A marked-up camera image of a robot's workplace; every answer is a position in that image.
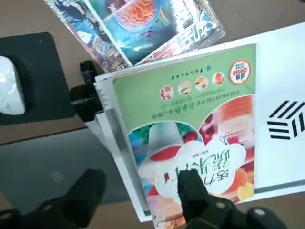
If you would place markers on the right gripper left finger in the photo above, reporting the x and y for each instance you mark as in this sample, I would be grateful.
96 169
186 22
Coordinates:
81 195

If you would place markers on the green cover recipe book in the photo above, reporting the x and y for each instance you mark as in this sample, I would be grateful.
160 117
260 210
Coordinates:
190 107

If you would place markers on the black mouse pad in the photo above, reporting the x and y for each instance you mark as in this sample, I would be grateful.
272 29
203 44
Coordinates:
47 71

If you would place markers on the manga art magazine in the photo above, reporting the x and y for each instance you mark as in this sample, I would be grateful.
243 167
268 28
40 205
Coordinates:
78 28

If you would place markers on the white computer mouse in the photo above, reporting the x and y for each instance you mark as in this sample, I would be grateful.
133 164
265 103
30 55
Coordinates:
9 88

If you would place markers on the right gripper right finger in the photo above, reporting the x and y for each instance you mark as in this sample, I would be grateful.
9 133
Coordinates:
195 198

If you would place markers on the grey closed laptop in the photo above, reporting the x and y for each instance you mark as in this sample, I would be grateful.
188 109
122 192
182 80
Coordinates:
47 162

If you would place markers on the white folding laptop stand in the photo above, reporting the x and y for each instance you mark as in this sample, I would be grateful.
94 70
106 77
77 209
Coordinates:
278 71

